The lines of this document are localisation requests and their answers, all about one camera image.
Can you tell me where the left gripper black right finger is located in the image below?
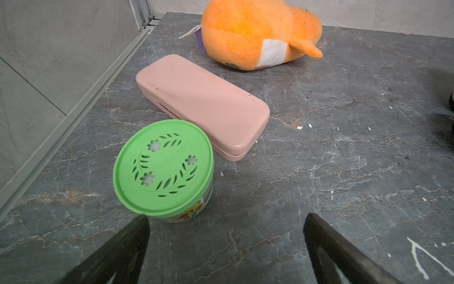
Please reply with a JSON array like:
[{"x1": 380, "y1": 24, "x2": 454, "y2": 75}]
[{"x1": 303, "y1": 213, "x2": 400, "y2": 284}]

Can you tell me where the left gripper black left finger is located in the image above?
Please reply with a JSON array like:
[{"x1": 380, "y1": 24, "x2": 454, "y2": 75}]
[{"x1": 54, "y1": 215, "x2": 150, "y2": 284}]

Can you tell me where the green lidded air freshener can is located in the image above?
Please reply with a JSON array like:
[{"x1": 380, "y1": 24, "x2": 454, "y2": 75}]
[{"x1": 113, "y1": 120, "x2": 214, "y2": 222}]

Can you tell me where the pink hard case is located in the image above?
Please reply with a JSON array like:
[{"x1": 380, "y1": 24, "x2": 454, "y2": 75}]
[{"x1": 135, "y1": 54, "x2": 270, "y2": 162}]

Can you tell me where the orange plush whale toy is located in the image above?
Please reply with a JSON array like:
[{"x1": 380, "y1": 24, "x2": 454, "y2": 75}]
[{"x1": 201, "y1": 0, "x2": 323, "y2": 71}]

